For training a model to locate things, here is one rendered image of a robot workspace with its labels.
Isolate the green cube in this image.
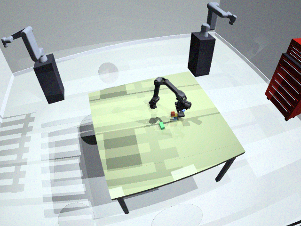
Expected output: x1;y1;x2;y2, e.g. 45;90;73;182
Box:
159;122;165;130

